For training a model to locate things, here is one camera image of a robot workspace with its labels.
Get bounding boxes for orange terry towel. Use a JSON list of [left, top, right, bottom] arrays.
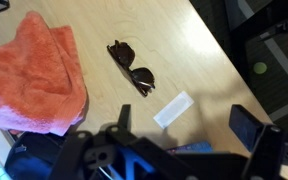
[[0, 10, 89, 137]]

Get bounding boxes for blue tissue pack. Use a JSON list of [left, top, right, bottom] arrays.
[[166, 141, 214, 155]]

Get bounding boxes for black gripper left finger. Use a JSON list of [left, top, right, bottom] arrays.
[[117, 104, 132, 133]]

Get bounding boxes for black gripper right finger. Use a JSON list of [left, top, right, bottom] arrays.
[[228, 104, 264, 153]]

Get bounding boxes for dark brown sunglasses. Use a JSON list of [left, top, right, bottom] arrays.
[[106, 39, 157, 98]]

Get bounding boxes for white paper strip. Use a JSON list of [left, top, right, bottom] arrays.
[[153, 90, 195, 130]]

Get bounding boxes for dark blue bag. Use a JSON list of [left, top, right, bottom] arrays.
[[4, 131, 72, 180]]

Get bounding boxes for green ball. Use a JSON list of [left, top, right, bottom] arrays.
[[253, 61, 268, 75]]

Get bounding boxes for black floor stand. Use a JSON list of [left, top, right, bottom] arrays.
[[230, 9, 288, 83]]

